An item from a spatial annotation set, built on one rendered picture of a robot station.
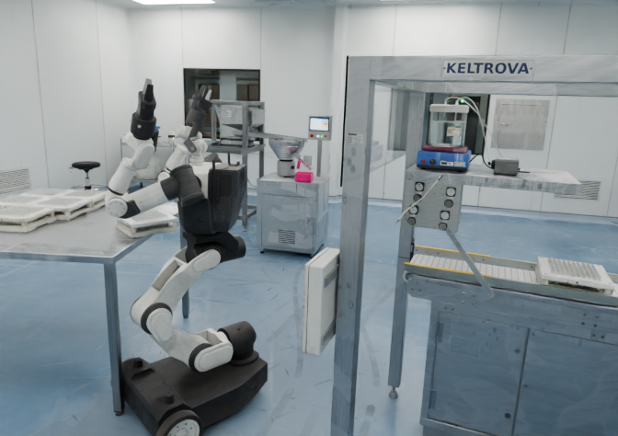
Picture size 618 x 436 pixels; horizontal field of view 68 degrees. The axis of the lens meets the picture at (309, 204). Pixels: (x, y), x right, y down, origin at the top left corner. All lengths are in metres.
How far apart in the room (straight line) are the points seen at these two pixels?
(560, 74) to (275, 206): 3.56
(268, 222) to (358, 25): 3.65
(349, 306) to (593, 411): 1.25
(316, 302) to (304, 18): 6.30
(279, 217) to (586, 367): 3.04
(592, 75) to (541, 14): 6.03
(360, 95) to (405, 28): 5.84
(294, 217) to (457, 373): 2.62
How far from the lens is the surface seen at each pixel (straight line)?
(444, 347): 2.17
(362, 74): 1.22
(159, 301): 2.16
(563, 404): 2.27
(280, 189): 4.40
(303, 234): 4.44
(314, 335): 1.29
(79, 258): 2.26
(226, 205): 2.04
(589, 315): 2.05
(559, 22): 7.23
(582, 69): 1.19
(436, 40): 7.01
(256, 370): 2.48
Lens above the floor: 1.50
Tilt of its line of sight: 13 degrees down
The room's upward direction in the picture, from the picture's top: 2 degrees clockwise
